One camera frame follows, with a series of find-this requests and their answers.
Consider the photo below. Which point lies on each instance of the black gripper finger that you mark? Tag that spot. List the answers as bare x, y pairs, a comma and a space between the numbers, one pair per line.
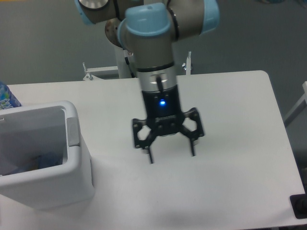
145, 144
193, 115

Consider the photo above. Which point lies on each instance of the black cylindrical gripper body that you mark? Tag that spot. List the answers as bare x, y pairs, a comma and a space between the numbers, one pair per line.
164, 114

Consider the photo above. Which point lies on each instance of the clear crushed plastic bottle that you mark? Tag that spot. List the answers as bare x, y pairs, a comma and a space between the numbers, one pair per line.
46, 160

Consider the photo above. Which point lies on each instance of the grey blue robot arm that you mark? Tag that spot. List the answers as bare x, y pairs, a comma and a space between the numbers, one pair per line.
148, 31

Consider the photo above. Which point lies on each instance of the white plastic trash can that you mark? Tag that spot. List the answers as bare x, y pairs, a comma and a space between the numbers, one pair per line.
30, 131

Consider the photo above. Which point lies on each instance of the white table leg right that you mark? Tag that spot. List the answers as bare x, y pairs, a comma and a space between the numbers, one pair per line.
297, 108

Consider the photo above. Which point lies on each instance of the black clamp at table corner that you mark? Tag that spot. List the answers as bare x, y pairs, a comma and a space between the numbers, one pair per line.
299, 205

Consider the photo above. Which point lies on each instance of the blue labelled bottle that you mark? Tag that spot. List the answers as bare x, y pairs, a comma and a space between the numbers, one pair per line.
7, 98

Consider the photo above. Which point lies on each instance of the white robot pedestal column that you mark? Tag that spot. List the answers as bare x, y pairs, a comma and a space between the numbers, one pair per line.
124, 58

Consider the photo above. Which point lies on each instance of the white metal base frame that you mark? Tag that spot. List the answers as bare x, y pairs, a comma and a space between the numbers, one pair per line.
106, 72

